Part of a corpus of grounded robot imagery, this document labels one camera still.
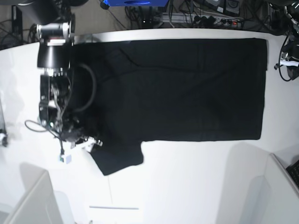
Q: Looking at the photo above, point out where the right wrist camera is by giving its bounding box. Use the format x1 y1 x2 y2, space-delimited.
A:
59 154 72 164

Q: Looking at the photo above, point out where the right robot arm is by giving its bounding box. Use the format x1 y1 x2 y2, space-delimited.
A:
17 0 102 146

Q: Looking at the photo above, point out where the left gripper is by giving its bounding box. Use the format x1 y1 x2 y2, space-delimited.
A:
280 53 299 79

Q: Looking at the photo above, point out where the white partition panel right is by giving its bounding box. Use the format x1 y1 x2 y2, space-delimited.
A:
240 154 299 224

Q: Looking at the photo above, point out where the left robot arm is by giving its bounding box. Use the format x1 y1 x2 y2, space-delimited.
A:
268 0 299 82

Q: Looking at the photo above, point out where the black keyboard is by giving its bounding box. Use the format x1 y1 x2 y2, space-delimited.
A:
286 161 299 187

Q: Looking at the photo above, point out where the white partition panel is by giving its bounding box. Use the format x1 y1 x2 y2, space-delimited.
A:
240 154 299 224
0 170 63 224

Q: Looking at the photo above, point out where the blue box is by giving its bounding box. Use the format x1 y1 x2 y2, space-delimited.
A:
104 0 168 7

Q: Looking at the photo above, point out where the white partition panel left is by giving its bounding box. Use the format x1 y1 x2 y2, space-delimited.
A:
0 170 63 224

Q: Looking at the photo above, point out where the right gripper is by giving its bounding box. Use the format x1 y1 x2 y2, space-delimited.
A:
59 121 103 148

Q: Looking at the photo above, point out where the black T-shirt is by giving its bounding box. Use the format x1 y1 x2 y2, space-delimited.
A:
72 38 268 175

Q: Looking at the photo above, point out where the black device on floor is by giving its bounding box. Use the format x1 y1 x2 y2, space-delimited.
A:
11 5 23 37

